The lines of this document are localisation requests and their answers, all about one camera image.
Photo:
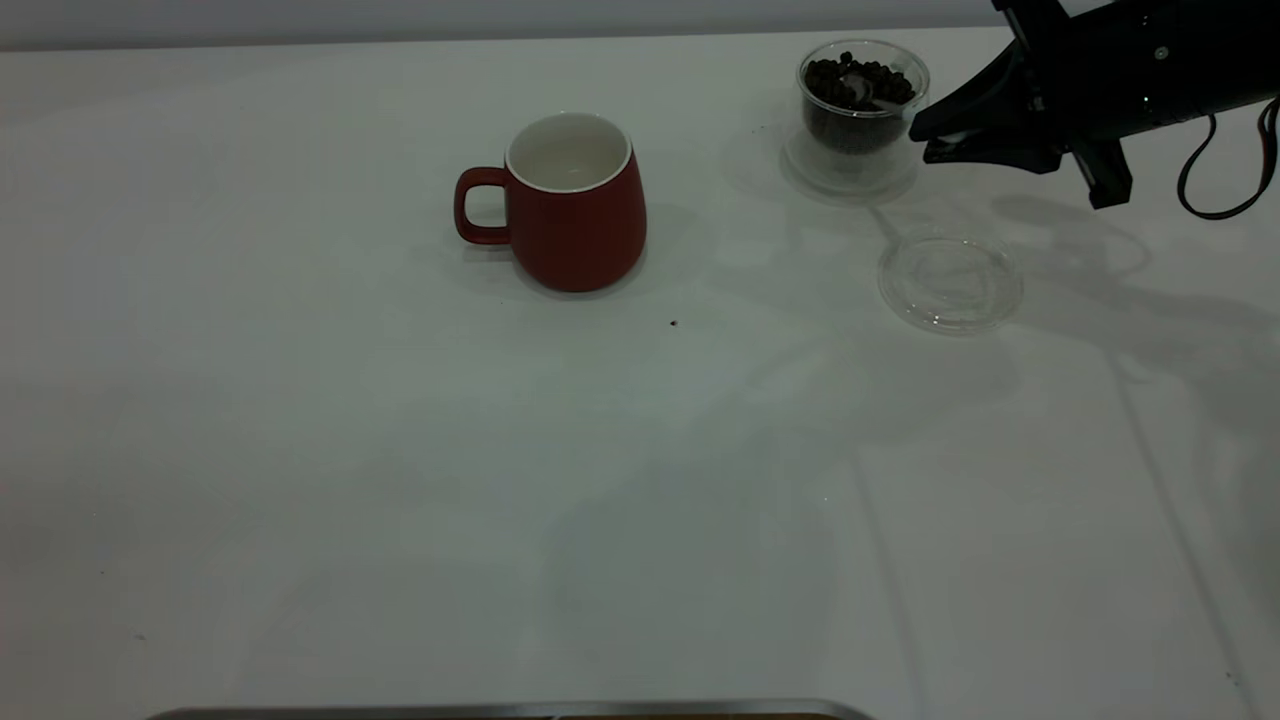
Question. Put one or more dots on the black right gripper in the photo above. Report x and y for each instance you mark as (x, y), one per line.
(1130, 80)

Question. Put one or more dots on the red ceramic mug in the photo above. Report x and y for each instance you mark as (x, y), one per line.
(580, 240)

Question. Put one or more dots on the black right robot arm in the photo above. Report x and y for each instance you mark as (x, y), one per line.
(1250, 50)

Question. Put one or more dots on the dark coffee beans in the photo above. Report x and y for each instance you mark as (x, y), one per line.
(835, 85)

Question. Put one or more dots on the clear glass saucer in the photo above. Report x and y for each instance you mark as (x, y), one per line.
(950, 300)

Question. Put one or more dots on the clear double-wall glass cup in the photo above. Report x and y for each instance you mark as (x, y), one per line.
(850, 174)

